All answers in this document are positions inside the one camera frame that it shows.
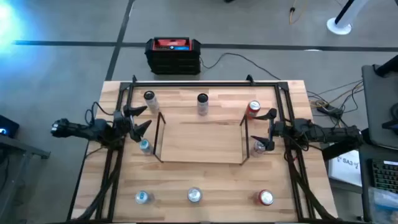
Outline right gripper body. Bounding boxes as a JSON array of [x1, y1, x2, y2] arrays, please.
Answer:
[[269, 119, 296, 151]]

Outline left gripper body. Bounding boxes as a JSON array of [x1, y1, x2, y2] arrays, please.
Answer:
[[112, 108, 135, 139]]

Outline silver Diet Coke can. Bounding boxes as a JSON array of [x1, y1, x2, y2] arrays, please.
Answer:
[[187, 187, 203, 203], [250, 139, 267, 158]]

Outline blue Red Bull can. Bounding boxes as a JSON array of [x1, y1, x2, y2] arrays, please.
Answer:
[[139, 139, 154, 156], [134, 190, 155, 205]]

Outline red Fanta can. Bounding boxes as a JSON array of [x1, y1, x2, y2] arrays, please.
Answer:
[[255, 189, 275, 207], [246, 100, 262, 121]]

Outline Celsius peach vibe can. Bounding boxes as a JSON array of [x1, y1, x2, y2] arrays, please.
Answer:
[[143, 90, 160, 114], [197, 93, 210, 117]]

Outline black power strip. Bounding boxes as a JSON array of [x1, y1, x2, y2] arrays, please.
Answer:
[[322, 104, 345, 116]]

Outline black slanted bar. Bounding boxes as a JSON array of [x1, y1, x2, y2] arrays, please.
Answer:
[[321, 141, 363, 162]]

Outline red and black power station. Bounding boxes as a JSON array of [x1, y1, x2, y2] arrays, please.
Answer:
[[144, 36, 202, 76]]

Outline white paper sheet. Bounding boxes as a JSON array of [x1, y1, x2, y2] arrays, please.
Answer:
[[328, 149, 364, 188]]

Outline grey metal bench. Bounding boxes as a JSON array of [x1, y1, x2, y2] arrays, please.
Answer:
[[0, 133, 52, 224]]

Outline dark headphones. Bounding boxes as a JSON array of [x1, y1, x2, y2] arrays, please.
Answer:
[[381, 102, 398, 135]]

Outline white floor stand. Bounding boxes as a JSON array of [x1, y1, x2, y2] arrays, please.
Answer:
[[326, 0, 370, 36]]

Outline black keyboard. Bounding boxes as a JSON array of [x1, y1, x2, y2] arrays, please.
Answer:
[[371, 158, 398, 194]]

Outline black device with blue light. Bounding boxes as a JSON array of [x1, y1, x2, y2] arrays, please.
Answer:
[[0, 114, 21, 140]]

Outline black bar on side table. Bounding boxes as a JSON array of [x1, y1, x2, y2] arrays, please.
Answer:
[[374, 54, 398, 78]]

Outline clear plastic bag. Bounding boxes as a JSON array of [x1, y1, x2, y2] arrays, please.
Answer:
[[368, 185, 398, 224]]

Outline tangled floor cables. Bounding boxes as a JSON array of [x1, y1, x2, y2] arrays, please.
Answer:
[[307, 79, 365, 128]]

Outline black cable bundle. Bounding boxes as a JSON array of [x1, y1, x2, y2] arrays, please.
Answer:
[[73, 146, 124, 222], [284, 149, 332, 222]]

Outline wooden shelf with black frame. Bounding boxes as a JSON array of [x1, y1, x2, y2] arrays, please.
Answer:
[[152, 111, 251, 165]]

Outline black power cable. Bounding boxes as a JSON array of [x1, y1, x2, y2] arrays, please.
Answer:
[[198, 52, 282, 81]]

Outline black aluminium rig frame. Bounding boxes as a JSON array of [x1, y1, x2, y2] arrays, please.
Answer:
[[67, 73, 340, 224]]

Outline yellow cable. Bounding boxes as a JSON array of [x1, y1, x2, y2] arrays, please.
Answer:
[[288, 0, 309, 26]]

